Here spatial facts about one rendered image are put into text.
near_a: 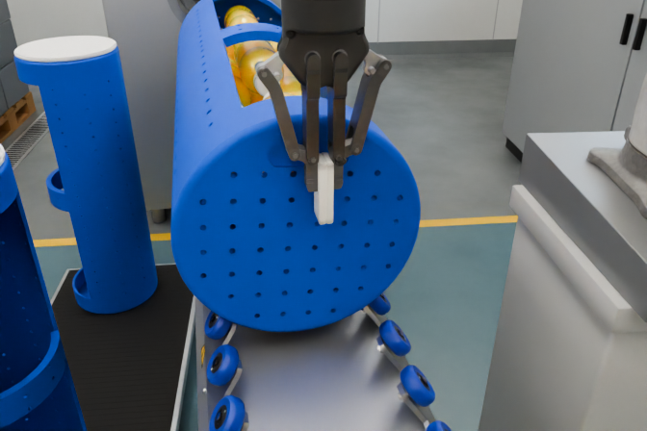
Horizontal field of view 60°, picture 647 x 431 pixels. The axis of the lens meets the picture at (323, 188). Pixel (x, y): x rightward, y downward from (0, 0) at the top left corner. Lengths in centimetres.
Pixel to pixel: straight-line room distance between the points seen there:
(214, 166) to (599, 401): 60
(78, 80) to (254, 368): 119
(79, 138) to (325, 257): 123
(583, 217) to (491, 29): 518
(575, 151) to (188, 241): 60
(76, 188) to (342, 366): 130
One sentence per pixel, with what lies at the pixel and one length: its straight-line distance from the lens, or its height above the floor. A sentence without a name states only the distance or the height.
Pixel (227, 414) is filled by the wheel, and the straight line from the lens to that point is 60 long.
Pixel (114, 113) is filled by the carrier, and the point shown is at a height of 85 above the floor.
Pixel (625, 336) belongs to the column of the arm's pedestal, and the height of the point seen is 94.
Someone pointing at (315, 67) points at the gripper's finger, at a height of 129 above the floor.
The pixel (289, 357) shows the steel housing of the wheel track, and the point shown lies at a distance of 72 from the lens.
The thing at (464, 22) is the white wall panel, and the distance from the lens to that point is 585.
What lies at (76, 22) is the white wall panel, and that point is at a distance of 578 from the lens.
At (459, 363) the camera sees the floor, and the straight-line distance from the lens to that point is 208.
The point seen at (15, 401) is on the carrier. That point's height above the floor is 60.
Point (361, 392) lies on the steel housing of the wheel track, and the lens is 68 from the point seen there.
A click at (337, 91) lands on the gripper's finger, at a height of 127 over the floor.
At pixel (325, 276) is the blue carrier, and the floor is 103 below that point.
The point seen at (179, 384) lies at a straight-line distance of 181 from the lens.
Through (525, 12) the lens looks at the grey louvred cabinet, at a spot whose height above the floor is 84.
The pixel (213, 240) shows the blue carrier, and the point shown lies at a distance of 62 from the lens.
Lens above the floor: 143
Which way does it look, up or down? 28 degrees down
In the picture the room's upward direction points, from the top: straight up
